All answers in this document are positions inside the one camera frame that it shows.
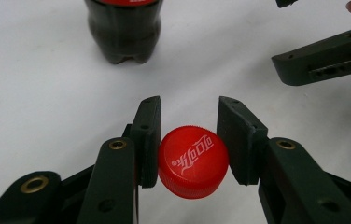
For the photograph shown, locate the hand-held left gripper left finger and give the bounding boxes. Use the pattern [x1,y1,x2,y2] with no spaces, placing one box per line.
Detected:
[122,95,162,189]

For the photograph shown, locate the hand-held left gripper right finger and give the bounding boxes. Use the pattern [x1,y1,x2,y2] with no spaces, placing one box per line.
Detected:
[216,95,270,187]

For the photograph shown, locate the red bottle cap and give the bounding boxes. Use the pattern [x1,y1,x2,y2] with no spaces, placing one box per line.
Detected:
[157,124,231,200]

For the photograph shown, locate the cola bottle with red label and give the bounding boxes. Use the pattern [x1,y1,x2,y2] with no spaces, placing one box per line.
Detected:
[84,0,164,65]

